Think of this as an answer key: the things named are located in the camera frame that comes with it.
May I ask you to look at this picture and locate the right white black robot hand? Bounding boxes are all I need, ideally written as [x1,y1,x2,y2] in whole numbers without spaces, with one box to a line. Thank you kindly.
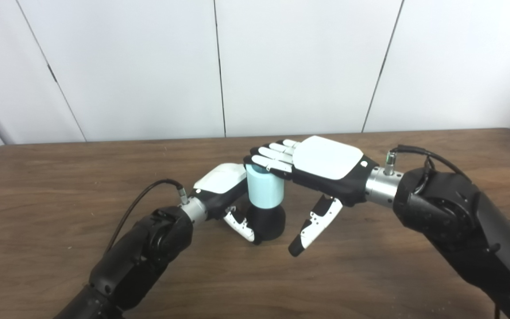
[243,136,379,257]

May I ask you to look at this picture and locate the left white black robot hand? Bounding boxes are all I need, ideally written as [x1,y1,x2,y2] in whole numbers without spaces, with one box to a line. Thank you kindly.
[191,163,262,245]

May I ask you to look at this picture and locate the light-blue hose piece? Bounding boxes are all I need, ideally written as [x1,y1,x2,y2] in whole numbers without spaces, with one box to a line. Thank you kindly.
[245,164,285,209]

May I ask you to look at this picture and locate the black flared nozzle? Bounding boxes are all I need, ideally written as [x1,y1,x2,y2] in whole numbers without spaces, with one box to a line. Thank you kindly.
[245,205,286,242]

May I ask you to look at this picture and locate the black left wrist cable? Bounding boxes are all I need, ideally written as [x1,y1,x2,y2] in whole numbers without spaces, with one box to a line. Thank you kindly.
[104,179,190,255]

